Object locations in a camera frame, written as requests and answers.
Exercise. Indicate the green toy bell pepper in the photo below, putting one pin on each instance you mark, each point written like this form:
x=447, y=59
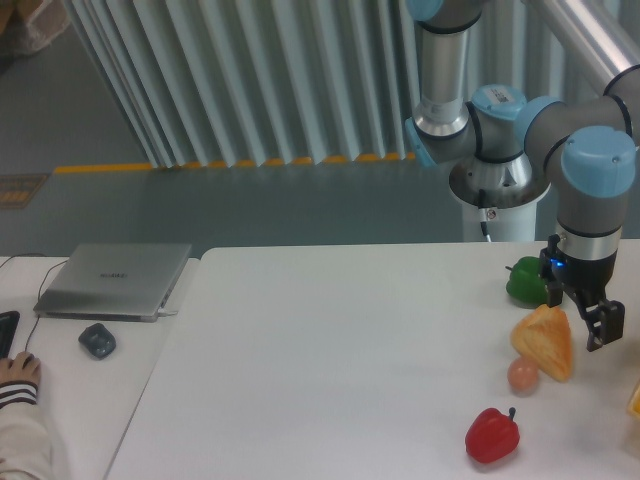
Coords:
x=524, y=284

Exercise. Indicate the brown toy egg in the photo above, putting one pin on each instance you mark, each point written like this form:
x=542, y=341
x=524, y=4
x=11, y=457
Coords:
x=522, y=375

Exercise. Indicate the dark grey small device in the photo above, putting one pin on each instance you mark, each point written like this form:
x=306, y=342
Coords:
x=98, y=341

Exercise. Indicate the silver closed laptop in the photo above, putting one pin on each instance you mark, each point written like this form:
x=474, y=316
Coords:
x=116, y=282

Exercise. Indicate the red toy bell pepper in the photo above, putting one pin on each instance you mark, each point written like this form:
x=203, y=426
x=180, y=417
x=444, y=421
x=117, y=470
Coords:
x=492, y=435

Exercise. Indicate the forearm in cream sleeve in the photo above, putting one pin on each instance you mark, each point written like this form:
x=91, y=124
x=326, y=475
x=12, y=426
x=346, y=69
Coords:
x=26, y=446

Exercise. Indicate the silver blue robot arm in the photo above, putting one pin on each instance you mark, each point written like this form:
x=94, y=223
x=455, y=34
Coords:
x=509, y=150

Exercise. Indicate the person's hand on mouse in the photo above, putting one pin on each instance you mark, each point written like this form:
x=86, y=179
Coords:
x=11, y=370

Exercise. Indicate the orange container at edge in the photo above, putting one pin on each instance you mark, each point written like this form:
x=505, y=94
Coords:
x=633, y=405

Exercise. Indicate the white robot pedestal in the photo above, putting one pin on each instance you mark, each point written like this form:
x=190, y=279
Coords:
x=493, y=224

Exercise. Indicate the black computer mouse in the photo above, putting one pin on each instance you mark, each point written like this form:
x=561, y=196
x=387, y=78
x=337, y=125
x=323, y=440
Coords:
x=28, y=358

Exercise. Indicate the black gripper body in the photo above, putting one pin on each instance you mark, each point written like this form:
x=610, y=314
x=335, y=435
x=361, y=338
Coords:
x=575, y=273

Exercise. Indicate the black keyboard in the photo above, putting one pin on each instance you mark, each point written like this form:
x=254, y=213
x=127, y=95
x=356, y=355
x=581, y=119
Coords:
x=8, y=325

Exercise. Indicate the toy bread wedge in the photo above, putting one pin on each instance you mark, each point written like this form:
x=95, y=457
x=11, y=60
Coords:
x=544, y=336

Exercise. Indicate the white folding partition screen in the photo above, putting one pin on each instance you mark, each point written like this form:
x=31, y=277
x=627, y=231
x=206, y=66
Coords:
x=235, y=83

